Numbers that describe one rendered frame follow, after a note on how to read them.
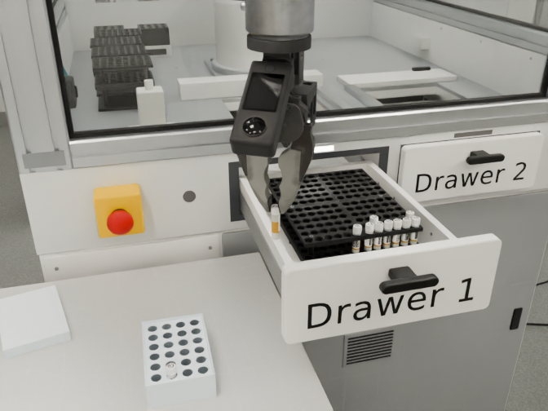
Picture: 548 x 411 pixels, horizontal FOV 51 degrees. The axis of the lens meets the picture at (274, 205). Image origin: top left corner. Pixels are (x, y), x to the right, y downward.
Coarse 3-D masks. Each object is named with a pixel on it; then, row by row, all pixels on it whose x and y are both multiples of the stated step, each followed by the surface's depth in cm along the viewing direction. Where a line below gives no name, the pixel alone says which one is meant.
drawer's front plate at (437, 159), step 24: (432, 144) 103; (456, 144) 103; (480, 144) 105; (504, 144) 106; (528, 144) 108; (408, 168) 103; (432, 168) 104; (456, 168) 106; (480, 168) 107; (504, 168) 109; (528, 168) 110; (408, 192) 105; (432, 192) 107; (456, 192) 108; (480, 192) 110
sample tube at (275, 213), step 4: (276, 204) 71; (272, 208) 70; (276, 208) 70; (272, 212) 71; (276, 212) 71; (272, 216) 71; (276, 216) 71; (272, 220) 71; (276, 220) 71; (272, 224) 72; (276, 224) 71; (272, 228) 72; (276, 228) 72; (272, 232) 72; (276, 232) 72; (272, 236) 72; (276, 236) 72
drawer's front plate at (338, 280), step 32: (352, 256) 69; (384, 256) 69; (416, 256) 70; (448, 256) 72; (480, 256) 73; (288, 288) 67; (320, 288) 69; (352, 288) 70; (448, 288) 74; (480, 288) 76; (288, 320) 69; (320, 320) 71; (352, 320) 72; (384, 320) 74; (416, 320) 75
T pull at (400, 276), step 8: (392, 272) 69; (400, 272) 69; (408, 272) 69; (392, 280) 67; (400, 280) 67; (408, 280) 67; (416, 280) 67; (424, 280) 68; (432, 280) 68; (384, 288) 66; (392, 288) 67; (400, 288) 67; (408, 288) 67; (416, 288) 68
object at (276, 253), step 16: (240, 176) 99; (272, 176) 100; (384, 176) 99; (240, 192) 98; (400, 192) 93; (240, 208) 100; (256, 208) 88; (416, 208) 88; (256, 224) 88; (432, 224) 84; (256, 240) 89; (272, 240) 79; (288, 240) 91; (432, 240) 84; (272, 256) 79; (288, 256) 75; (272, 272) 80
